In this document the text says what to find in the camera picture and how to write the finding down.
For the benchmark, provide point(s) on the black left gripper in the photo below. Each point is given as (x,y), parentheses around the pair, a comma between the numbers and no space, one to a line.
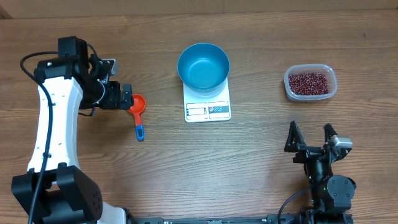
(114,102)

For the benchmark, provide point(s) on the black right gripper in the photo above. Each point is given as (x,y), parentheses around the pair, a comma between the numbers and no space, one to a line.
(295,144)

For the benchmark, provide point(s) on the red scoop with blue handle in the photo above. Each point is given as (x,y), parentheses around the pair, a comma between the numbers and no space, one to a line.
(136,110)

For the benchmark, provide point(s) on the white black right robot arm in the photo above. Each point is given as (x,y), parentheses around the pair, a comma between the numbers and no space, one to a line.
(331,194)

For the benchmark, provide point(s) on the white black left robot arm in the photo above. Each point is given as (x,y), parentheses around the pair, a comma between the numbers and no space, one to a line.
(74,82)

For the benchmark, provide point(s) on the white digital kitchen scale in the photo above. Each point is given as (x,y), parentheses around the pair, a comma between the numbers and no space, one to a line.
(200,107)

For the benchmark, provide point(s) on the teal blue bowl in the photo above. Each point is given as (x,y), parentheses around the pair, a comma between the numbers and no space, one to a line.
(203,67)

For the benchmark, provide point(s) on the red adzuki beans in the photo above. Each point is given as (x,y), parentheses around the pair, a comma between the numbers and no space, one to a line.
(308,83)

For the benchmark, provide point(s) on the clear plastic food container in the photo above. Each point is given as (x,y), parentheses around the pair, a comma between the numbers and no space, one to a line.
(311,68)

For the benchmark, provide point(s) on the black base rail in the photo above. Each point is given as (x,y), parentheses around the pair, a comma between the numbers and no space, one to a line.
(270,219)

